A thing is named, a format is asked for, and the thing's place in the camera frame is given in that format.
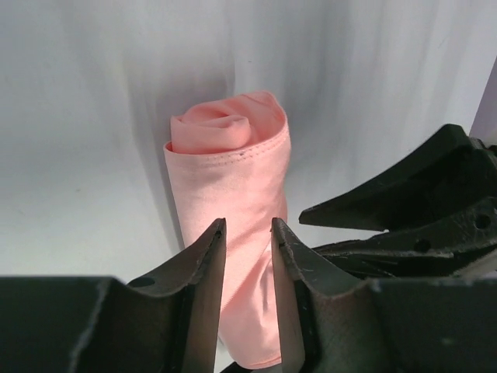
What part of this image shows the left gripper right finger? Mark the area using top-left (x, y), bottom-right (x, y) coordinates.
top-left (272, 218), bottom-right (496, 372)

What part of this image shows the pink satin napkin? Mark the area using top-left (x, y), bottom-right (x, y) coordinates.
top-left (164, 91), bottom-right (291, 369)

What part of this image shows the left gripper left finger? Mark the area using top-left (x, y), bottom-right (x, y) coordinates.
top-left (1, 219), bottom-right (226, 372)

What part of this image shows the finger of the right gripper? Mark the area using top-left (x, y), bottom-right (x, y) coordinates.
top-left (314, 197), bottom-right (496, 278)
top-left (299, 124), bottom-right (496, 232)

